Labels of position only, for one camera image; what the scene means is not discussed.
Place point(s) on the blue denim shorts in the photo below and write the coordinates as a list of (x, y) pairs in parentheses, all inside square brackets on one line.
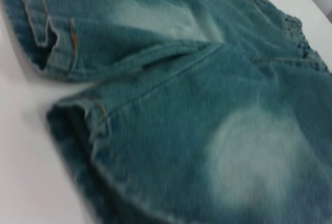
[(181, 78)]

